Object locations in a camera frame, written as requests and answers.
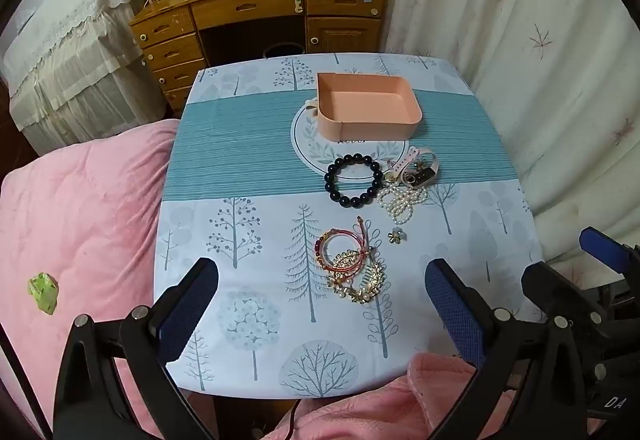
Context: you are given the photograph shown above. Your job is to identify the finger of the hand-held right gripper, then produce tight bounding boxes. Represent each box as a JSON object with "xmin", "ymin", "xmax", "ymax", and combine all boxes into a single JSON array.
[
  {"xmin": 579, "ymin": 226, "xmax": 640, "ymax": 285},
  {"xmin": 521, "ymin": 262, "xmax": 608, "ymax": 321}
]

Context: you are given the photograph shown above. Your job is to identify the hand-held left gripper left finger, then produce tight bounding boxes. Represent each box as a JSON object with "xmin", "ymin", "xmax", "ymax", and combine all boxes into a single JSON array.
[{"xmin": 52, "ymin": 257, "xmax": 221, "ymax": 440}]

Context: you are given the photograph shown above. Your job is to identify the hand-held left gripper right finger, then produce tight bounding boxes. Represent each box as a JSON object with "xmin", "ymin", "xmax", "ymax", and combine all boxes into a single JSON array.
[{"xmin": 424, "ymin": 258, "xmax": 591, "ymax": 440}]

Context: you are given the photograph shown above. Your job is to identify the gold leaf hair comb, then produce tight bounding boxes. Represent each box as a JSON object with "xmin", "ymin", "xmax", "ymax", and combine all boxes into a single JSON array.
[{"xmin": 325, "ymin": 247, "xmax": 393, "ymax": 305}]

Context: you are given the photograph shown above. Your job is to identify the white pearl necklace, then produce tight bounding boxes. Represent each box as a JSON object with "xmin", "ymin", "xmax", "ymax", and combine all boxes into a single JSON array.
[{"xmin": 377, "ymin": 182, "xmax": 431, "ymax": 225}]

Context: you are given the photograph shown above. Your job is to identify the pink strap watch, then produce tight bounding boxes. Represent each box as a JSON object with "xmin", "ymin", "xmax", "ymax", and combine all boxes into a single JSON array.
[{"xmin": 385, "ymin": 146, "xmax": 443, "ymax": 188}]

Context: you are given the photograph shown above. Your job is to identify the red string bracelets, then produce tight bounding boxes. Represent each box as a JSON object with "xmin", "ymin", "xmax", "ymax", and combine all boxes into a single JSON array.
[{"xmin": 314, "ymin": 216, "xmax": 376, "ymax": 273}]

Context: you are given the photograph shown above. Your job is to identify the black bead bracelet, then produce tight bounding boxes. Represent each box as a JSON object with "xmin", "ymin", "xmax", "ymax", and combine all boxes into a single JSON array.
[{"xmin": 324, "ymin": 153, "xmax": 385, "ymax": 207}]

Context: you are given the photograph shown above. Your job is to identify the pink paper box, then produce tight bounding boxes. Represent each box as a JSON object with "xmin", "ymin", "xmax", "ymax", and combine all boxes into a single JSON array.
[{"xmin": 316, "ymin": 72, "xmax": 423, "ymax": 141}]

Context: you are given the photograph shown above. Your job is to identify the pink fleece cloth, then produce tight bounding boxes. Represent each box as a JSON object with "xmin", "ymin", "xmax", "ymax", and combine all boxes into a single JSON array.
[{"xmin": 260, "ymin": 352, "xmax": 516, "ymax": 440}]

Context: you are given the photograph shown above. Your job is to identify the pink blanket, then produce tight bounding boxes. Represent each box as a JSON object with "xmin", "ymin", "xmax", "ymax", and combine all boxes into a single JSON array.
[{"xmin": 0, "ymin": 120, "xmax": 181, "ymax": 440}]

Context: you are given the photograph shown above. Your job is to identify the green crumpled wrapper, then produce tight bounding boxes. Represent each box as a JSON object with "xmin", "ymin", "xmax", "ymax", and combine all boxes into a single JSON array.
[{"xmin": 27, "ymin": 272, "xmax": 60, "ymax": 317}]

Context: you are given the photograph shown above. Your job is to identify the tree print tablecloth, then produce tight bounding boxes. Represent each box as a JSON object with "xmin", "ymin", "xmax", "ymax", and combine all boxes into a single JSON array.
[{"xmin": 152, "ymin": 52, "xmax": 546, "ymax": 398}]

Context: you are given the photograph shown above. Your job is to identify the round leaf print placemat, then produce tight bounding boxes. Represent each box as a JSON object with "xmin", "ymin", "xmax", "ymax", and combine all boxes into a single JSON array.
[{"xmin": 291, "ymin": 104, "xmax": 408, "ymax": 178}]

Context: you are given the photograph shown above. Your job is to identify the white leaf print curtain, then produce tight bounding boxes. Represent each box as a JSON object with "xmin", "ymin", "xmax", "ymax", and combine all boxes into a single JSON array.
[{"xmin": 372, "ymin": 0, "xmax": 640, "ymax": 265}]

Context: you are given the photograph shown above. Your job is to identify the black waste bin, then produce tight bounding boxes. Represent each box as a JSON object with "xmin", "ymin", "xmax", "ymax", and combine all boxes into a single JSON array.
[{"xmin": 262, "ymin": 42, "xmax": 306, "ymax": 59}]

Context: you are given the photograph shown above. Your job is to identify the white lace cover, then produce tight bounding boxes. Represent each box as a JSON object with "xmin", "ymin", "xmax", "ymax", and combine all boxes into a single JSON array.
[{"xmin": 2, "ymin": 0, "xmax": 168, "ymax": 155}]

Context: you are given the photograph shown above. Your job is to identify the wooden desk with drawers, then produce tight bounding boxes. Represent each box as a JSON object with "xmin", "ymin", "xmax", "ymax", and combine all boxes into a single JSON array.
[{"xmin": 129, "ymin": 0, "xmax": 391, "ymax": 113}]

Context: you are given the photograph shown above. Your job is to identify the black cable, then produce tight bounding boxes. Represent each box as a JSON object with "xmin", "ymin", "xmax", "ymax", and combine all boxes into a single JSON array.
[{"xmin": 282, "ymin": 397, "xmax": 301, "ymax": 440}]

